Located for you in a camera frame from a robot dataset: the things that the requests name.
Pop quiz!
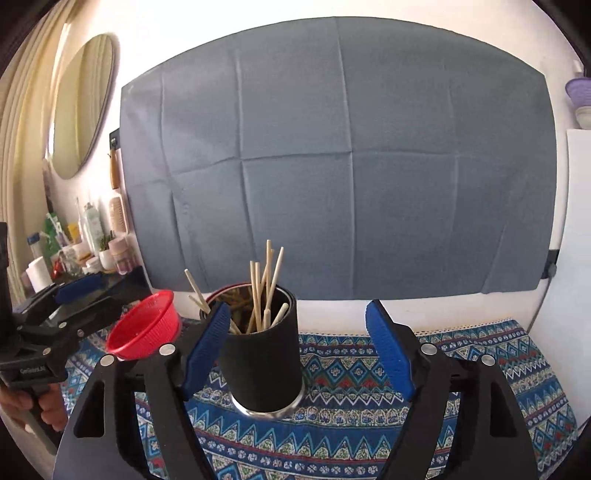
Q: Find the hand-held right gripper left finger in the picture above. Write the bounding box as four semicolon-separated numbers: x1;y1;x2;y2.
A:
52;302;232;480

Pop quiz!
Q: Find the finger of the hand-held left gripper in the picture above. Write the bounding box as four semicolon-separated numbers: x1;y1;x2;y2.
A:
18;295;125;345
28;272;105;315

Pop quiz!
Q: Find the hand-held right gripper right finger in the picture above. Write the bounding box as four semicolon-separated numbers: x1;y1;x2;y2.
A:
365;300;539;480

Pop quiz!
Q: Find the black cylindrical utensil holder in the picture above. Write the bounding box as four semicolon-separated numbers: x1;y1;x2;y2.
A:
199;285;304;414

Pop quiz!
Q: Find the bunch of wooden chopsticks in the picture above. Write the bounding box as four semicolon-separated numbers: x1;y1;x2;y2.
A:
184;239;291;335

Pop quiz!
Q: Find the person's left hand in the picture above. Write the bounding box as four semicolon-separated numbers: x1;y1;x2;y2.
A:
0;383;70;432

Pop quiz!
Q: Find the white toilet paper roll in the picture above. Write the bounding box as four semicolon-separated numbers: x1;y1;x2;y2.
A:
25;257;52;292

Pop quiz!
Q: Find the small potted plant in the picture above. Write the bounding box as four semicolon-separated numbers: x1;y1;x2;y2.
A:
98;233;116;271

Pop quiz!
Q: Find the black shelf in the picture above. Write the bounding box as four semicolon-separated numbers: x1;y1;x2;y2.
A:
14;265;153;324

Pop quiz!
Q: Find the pink jar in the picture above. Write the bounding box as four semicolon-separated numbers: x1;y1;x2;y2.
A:
111;237;137;275

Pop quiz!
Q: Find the cluster of toiletry bottles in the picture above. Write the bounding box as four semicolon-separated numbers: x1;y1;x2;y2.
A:
25;185;139;287

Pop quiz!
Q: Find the red plastic basket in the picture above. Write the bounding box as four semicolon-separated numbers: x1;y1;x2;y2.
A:
105;290;182;361

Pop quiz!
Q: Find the blue patterned tablecloth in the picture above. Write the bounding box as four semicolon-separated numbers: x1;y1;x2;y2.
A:
60;318;578;480

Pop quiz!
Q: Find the cream curtain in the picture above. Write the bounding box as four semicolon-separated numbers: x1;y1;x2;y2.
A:
0;0;88;296

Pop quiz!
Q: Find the purple bowl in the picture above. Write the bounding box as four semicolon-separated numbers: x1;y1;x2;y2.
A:
566;78;591;109

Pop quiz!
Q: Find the oval wall mirror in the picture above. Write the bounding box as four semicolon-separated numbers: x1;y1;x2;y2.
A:
47;33;120;180

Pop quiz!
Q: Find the grey wall cloth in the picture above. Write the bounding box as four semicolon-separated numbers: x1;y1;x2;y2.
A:
119;16;557;301

